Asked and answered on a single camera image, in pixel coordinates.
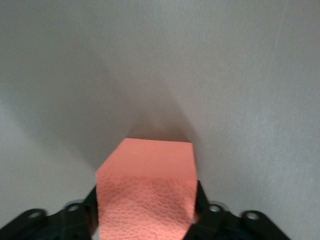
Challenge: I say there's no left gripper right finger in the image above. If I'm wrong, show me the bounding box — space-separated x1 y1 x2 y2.
186 179 295 240

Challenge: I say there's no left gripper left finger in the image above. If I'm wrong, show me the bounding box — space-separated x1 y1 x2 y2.
0 186 100 240

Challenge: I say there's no orange foam cube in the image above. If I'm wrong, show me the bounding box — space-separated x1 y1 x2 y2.
95 137 197 240

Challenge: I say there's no brown table cover mat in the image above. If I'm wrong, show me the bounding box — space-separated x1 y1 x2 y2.
0 0 320 240

